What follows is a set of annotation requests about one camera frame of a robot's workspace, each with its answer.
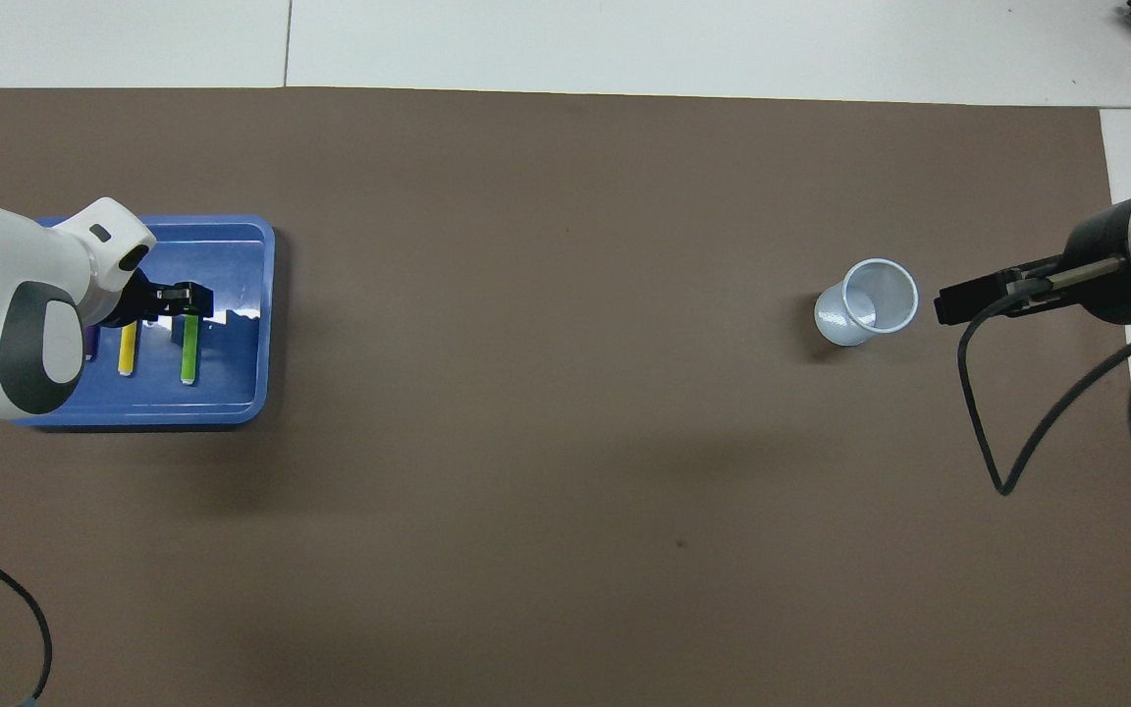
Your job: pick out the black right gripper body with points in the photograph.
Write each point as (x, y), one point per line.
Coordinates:
(1105, 241)

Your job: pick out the green pen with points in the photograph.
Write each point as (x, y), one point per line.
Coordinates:
(190, 349)

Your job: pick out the brown table mat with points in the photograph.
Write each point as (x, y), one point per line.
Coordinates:
(565, 196)

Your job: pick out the yellow pen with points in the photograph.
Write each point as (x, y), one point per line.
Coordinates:
(128, 349)

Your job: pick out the blue plastic tray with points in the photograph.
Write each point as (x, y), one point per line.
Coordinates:
(232, 295)

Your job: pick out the translucent plastic cup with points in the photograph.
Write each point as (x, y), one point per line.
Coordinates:
(870, 304)

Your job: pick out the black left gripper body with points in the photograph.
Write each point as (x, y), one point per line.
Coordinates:
(134, 304)

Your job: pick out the purple pen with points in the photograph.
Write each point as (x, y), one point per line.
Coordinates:
(92, 344)

